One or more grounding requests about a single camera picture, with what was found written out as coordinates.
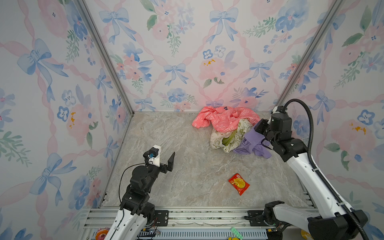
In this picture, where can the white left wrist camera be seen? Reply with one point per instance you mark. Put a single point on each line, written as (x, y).
(152, 156)

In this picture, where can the red snack packet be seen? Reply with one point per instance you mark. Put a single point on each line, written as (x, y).
(239, 183)

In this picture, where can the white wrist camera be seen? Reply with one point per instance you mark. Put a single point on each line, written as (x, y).
(277, 110)
(152, 156)

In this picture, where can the aluminium corner post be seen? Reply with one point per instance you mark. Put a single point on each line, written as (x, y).
(320, 33)
(95, 34)

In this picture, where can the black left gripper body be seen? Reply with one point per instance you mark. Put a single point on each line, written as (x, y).
(152, 172)

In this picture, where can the pink printed cloth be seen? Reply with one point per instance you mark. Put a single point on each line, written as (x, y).
(224, 119)

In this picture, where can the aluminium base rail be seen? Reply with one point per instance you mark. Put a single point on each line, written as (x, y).
(192, 223)

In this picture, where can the green and white printed cloth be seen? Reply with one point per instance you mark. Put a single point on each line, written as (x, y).
(230, 140)

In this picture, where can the purple cloth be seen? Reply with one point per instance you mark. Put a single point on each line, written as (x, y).
(252, 144)

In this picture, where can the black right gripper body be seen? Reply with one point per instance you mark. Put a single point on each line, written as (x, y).
(263, 128)

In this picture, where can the aluminium corner post right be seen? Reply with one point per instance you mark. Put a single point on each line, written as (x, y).
(320, 33)

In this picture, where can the orange tape roll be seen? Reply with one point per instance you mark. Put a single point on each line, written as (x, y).
(101, 233)

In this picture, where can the green small object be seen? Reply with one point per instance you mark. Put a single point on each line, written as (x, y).
(237, 234)

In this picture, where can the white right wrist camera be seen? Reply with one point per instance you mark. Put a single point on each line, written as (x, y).
(277, 110)

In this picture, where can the aluminium corner post left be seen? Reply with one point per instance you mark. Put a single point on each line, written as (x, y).
(95, 34)

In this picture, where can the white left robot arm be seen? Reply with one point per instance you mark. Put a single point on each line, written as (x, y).
(136, 213)

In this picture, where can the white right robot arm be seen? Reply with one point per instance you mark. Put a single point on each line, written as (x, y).
(335, 218)

